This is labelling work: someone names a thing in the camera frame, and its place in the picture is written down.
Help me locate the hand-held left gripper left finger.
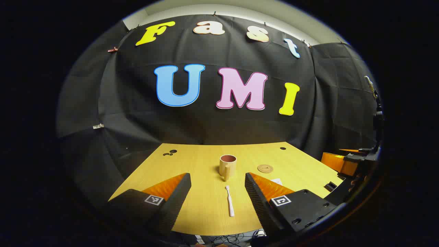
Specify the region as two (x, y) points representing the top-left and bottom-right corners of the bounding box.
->
(103, 173), (192, 240)

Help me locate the tangle of black cables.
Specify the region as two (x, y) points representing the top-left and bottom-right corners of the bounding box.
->
(192, 232), (268, 246)

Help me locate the white toothbrush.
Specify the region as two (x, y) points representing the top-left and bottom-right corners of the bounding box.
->
(225, 185), (235, 217)

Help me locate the wooden desktop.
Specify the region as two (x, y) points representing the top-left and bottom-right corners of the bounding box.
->
(109, 142), (344, 236)

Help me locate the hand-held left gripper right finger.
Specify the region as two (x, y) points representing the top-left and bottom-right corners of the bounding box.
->
(245, 172), (338, 240)

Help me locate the beige cup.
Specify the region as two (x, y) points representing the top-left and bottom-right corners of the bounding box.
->
(219, 154), (237, 181)

